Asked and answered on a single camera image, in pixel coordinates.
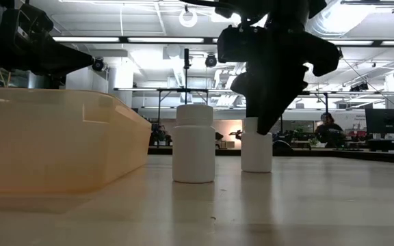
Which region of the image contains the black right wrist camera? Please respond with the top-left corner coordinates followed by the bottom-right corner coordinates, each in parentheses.
top-left (216, 25), bottom-right (254, 64)

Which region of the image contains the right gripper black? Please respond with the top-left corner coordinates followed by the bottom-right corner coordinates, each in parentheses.
top-left (230, 27), bottom-right (341, 136)

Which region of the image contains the black metal table frame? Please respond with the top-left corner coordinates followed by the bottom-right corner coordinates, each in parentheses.
top-left (114, 87), bottom-right (212, 126)
top-left (278, 90), bottom-right (332, 131)

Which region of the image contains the black computer monitor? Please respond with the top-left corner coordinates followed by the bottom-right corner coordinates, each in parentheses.
top-left (365, 108), bottom-right (394, 139)

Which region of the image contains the round black ceiling camera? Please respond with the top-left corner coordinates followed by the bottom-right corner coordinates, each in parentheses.
top-left (92, 57), bottom-right (106, 72)
top-left (205, 53), bottom-right (218, 68)

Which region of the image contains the large white pill bottle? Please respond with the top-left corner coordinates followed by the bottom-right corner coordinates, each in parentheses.
top-left (172, 104), bottom-right (217, 184)

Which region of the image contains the black vertical pole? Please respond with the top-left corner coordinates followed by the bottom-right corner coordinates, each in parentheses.
top-left (183, 48), bottom-right (192, 105)

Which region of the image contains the white hanging ring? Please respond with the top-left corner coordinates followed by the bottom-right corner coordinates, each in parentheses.
top-left (179, 8), bottom-right (198, 29)

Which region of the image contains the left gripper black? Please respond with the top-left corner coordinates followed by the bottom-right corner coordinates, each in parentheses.
top-left (0, 2), bottom-right (95, 77)

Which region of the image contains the translucent orange plastic basket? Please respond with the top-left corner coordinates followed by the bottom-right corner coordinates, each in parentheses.
top-left (0, 86), bottom-right (153, 196)

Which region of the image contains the dark background table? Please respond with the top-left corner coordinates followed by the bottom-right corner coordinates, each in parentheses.
top-left (148, 146), bottom-right (394, 165)

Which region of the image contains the green potted plant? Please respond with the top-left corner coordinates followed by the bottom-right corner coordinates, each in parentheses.
top-left (150, 123), bottom-right (173, 146)

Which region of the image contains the long ceiling light strip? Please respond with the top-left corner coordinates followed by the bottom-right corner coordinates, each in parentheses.
top-left (51, 36), bottom-right (394, 47)

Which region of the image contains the person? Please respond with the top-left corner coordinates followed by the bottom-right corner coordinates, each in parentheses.
top-left (314, 111), bottom-right (347, 149)

